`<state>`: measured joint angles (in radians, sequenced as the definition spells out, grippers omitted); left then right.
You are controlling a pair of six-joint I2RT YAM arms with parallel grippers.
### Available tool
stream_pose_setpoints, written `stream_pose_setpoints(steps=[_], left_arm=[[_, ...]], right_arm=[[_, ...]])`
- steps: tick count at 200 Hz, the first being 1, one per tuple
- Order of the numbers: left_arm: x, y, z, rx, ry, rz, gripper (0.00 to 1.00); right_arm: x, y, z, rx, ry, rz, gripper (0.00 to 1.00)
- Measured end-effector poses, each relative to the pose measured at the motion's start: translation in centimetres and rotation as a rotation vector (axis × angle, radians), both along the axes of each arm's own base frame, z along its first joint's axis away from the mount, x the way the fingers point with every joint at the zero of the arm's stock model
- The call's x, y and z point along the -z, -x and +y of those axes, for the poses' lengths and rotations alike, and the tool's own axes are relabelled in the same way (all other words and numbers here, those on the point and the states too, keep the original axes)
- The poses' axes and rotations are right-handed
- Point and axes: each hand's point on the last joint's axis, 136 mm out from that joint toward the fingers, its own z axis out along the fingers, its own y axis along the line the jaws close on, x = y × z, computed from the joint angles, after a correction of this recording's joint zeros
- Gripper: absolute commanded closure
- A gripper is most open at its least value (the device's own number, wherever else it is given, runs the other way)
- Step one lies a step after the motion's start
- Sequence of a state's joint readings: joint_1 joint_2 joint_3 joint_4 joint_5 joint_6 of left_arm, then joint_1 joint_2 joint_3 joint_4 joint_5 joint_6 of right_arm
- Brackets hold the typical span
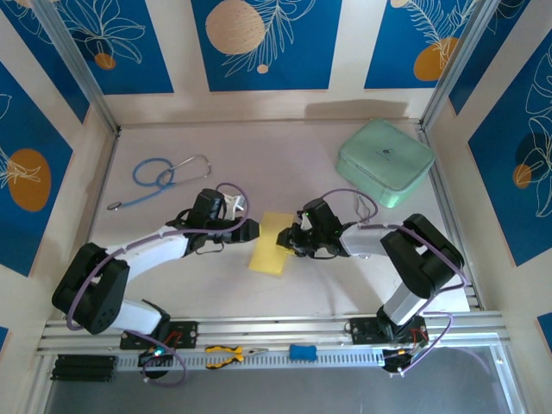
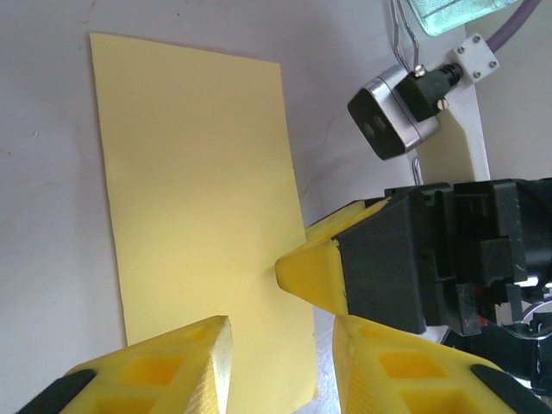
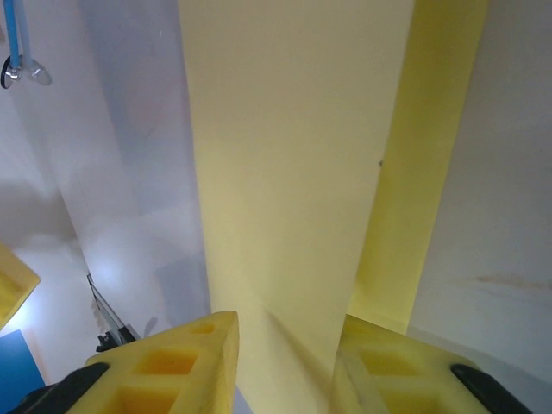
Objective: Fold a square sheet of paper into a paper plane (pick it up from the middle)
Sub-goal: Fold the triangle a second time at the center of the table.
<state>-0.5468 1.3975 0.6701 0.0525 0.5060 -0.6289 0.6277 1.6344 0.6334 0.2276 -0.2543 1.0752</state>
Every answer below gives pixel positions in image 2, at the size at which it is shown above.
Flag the mint green zip case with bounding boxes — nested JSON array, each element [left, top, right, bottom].
[[405, 0, 524, 38]]

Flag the metal crucible tongs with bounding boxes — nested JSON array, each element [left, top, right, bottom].
[[387, 0, 423, 179]]

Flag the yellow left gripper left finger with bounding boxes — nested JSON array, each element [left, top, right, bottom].
[[16, 314, 235, 414]]

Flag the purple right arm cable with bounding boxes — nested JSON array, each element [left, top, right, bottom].
[[485, 0, 539, 53]]

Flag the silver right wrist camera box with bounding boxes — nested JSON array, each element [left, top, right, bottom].
[[347, 64, 453, 162]]

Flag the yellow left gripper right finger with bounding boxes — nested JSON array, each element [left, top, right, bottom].
[[331, 313, 552, 414]]

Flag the yellow square paper sheet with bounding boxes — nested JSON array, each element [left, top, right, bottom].
[[89, 31, 321, 411]]

